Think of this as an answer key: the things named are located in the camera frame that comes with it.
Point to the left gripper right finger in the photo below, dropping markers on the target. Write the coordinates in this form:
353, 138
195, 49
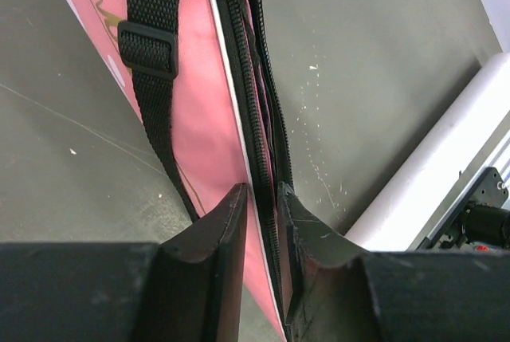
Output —
335, 290

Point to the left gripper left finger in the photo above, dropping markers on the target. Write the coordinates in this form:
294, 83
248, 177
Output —
185, 289

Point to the white shuttlecock tube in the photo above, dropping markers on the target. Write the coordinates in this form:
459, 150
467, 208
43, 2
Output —
471, 135

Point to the pink SPORT racket bag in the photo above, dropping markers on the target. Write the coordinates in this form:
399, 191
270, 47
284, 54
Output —
197, 75

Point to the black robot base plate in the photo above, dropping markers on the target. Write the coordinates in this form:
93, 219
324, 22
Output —
479, 222

